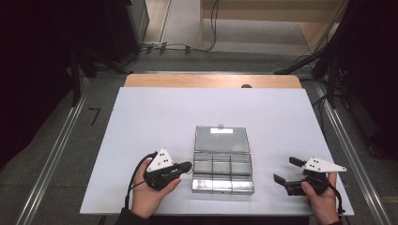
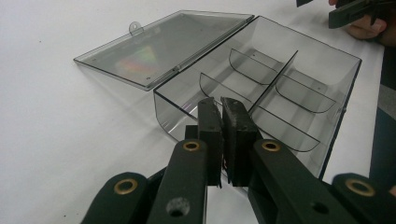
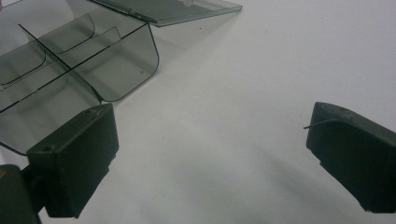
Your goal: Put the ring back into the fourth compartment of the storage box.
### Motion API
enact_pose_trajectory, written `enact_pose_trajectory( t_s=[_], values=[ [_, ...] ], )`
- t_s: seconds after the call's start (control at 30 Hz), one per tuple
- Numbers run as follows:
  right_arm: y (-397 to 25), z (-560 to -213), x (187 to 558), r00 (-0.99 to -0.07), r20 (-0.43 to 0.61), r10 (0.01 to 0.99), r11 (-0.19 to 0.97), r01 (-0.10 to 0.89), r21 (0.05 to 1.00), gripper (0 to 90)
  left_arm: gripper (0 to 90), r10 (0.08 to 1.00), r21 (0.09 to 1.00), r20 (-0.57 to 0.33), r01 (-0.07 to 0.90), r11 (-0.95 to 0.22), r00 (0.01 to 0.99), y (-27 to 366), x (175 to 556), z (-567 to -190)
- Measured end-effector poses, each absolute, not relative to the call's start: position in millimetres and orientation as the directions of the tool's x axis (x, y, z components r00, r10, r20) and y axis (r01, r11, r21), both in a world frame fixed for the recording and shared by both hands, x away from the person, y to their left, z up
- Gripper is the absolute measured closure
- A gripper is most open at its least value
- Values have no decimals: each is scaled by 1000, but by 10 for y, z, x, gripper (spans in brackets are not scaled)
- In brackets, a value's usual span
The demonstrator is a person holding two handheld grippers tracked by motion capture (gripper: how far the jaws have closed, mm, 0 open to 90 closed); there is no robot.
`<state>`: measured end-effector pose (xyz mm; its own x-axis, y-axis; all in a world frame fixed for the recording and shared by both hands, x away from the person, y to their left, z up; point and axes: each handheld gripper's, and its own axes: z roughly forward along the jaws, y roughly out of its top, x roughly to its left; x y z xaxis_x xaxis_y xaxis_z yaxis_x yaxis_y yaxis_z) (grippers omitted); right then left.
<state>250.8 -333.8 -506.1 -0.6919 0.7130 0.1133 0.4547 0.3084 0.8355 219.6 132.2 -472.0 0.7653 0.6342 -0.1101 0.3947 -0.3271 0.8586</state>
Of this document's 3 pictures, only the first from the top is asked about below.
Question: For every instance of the light wooden shelf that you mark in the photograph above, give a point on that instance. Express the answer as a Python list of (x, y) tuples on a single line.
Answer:
[(266, 11)]

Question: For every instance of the transparent grey plastic compartment box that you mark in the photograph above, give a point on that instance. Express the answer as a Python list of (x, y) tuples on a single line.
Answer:
[(219, 168)]

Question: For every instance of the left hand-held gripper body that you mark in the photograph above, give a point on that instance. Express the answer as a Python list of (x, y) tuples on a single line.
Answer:
[(161, 168)]

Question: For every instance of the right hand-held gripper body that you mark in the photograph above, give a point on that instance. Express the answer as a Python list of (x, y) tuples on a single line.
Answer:
[(319, 167)]

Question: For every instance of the black metal stand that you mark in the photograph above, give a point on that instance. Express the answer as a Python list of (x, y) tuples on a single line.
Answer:
[(331, 81), (75, 78)]

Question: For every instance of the person's left hand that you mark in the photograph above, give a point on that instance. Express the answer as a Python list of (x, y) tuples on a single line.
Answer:
[(147, 197)]

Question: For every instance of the black curtain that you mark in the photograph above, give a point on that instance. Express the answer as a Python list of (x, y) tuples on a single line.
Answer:
[(375, 62), (31, 62)]

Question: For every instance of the person's right hand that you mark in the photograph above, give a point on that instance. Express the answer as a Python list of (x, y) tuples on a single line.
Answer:
[(322, 206)]

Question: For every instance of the black cabinet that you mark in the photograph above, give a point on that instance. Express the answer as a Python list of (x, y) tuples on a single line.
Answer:
[(128, 28)]

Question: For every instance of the white table cover sheet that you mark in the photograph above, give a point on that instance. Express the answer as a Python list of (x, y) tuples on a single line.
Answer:
[(156, 125)]

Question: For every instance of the metal floor rail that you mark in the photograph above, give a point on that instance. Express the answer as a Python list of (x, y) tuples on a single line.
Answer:
[(353, 153), (53, 153)]

